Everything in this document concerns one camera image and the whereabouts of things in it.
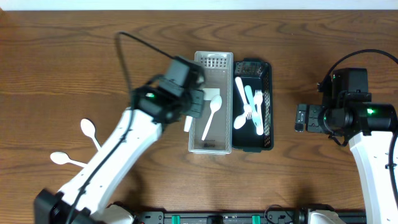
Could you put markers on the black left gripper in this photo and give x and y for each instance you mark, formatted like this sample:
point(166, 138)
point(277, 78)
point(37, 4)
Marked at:
point(196, 103)

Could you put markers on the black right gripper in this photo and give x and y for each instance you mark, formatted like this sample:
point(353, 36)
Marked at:
point(302, 119)

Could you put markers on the white plastic spoon top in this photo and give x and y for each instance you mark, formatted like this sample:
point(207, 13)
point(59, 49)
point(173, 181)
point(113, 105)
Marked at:
point(215, 105)

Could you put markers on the white plastic fork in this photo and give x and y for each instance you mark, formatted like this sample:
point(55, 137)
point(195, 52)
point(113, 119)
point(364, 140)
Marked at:
point(255, 116)
point(258, 101)

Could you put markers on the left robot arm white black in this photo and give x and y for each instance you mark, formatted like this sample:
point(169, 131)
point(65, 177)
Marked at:
point(161, 101)

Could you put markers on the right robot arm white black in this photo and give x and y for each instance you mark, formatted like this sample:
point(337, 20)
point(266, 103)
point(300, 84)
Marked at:
point(370, 131)

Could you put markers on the white label sticker in basket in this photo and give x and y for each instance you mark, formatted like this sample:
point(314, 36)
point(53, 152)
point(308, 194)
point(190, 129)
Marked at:
point(210, 93)

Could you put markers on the translucent white plastic basket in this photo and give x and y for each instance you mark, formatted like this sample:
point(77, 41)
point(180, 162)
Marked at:
point(219, 74)

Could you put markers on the dark green plastic basket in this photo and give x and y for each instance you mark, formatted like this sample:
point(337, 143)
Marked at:
point(258, 75)

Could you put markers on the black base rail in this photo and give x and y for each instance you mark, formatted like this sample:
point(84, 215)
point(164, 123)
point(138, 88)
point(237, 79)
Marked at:
point(316, 213)

